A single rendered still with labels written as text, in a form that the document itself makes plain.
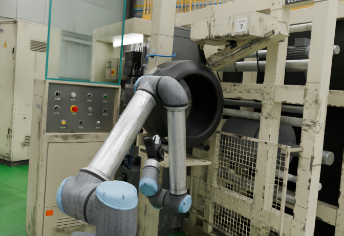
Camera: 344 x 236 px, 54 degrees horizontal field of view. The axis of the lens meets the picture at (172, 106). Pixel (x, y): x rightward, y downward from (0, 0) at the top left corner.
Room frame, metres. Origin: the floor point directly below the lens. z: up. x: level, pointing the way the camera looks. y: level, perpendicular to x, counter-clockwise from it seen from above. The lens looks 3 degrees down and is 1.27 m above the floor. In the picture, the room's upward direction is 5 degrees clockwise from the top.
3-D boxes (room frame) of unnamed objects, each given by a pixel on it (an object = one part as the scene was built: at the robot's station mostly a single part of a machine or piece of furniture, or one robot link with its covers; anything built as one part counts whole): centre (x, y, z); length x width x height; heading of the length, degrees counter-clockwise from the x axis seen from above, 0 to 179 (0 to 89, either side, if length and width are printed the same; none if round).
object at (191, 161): (2.30, -0.04, 0.80); 0.37 x 0.36 x 0.02; 124
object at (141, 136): (2.45, 0.06, 0.90); 0.40 x 0.03 x 0.10; 124
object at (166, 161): (2.22, 0.07, 0.83); 0.36 x 0.09 x 0.06; 34
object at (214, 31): (2.36, -0.36, 1.71); 0.61 x 0.25 x 0.15; 34
